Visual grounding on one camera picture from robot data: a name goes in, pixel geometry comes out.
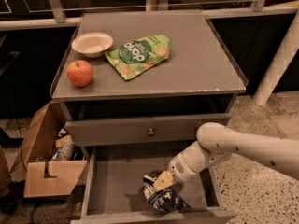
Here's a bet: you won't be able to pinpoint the grey top drawer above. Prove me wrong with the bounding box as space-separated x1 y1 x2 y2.
66 113 231 147

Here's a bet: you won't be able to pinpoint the blue chip bag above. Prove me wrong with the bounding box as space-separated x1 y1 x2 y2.
143 175 185 213

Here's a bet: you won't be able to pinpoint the metal railing frame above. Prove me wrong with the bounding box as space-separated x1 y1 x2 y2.
0 0 299 31

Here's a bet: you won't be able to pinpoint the wrapped items in box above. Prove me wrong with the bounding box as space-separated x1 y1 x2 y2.
50 127 82 161

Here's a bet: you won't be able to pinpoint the brown cardboard box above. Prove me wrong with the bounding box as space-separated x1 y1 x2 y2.
11 102 89 198

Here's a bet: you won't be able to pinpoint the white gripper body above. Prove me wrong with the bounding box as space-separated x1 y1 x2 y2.
168 141 231 182

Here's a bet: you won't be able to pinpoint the white diagonal pole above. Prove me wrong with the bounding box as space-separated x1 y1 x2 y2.
252 11 299 106

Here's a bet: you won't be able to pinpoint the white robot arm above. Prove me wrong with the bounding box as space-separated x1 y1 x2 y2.
153 122 299 191

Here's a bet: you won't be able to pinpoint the white paper bowl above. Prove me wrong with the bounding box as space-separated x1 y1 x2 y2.
72 32 113 58

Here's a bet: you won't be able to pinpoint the grey drawer cabinet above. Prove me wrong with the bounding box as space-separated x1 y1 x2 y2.
50 9 249 156

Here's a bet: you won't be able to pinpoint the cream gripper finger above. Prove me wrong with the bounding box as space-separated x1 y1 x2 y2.
153 171 176 191

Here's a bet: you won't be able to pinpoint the open grey middle drawer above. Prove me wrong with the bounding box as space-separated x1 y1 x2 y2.
71 141 235 224

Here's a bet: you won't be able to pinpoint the round metal drawer knob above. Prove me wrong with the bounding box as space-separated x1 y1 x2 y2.
148 128 155 137

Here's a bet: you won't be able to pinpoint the green chip bag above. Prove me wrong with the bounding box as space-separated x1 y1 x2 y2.
105 35 170 81

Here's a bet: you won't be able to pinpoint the red apple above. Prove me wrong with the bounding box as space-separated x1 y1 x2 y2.
66 60 93 87

